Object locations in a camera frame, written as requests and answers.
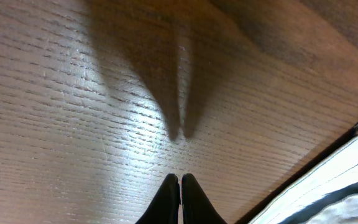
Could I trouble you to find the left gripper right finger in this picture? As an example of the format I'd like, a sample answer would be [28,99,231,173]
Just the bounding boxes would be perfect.
[181,174,227,224]

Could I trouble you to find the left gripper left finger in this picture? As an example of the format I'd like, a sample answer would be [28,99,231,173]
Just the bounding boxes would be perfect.
[136,174,180,224]

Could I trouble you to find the khaki beige shorts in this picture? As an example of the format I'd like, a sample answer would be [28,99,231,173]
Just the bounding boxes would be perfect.
[234,108,358,224]

